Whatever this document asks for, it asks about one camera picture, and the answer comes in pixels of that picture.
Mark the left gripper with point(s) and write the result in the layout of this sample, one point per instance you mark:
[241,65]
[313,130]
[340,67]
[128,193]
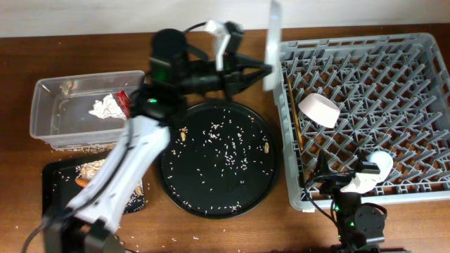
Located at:
[233,69]

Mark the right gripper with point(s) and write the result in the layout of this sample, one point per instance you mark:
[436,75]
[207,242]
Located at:
[322,173]

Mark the grey bowl with rice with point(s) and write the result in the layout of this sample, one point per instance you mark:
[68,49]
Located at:
[273,40]

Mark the pink bowl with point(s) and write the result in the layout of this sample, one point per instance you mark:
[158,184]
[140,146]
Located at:
[320,109]

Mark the light blue cup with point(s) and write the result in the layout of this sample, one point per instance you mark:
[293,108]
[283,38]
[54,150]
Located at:
[384,162]

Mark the red snack wrapper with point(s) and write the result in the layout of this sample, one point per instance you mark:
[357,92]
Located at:
[124,102]

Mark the white tissue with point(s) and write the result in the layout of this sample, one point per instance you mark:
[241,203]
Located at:
[107,108]

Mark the orange carrot piece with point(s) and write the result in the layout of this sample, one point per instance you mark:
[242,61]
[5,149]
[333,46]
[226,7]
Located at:
[82,182]

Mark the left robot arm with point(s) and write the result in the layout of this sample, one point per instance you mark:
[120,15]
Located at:
[90,220]

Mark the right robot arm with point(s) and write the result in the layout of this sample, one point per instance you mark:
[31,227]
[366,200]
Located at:
[359,225]

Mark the grey dishwasher rack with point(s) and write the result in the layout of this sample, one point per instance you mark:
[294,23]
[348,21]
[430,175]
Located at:
[393,95]

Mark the peanut on tray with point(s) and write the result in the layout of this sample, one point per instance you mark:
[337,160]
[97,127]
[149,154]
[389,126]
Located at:
[266,147]

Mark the black round tray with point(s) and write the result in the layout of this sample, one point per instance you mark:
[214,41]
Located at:
[215,166]

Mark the clear plastic bin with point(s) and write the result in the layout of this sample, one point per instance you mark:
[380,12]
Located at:
[60,113]

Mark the black rectangular bin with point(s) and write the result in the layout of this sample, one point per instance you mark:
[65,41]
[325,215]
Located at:
[58,181]

